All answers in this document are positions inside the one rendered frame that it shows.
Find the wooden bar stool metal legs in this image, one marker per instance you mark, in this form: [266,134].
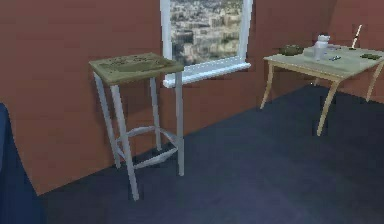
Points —
[133,68]

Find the white framed window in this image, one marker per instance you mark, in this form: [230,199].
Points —
[203,33]

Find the dark green bowl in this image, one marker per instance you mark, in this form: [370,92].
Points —
[291,50]

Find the pale wooden table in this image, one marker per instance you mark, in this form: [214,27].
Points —
[320,65]

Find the white spray bottle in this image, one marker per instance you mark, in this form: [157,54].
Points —
[320,46]

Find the small dark pen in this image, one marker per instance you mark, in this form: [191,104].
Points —
[334,58]

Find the white candle on dark base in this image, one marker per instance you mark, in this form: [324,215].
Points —
[356,36]

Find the dark green flat item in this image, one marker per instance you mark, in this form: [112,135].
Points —
[370,56]

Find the blue furniture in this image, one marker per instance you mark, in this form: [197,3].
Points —
[13,173]

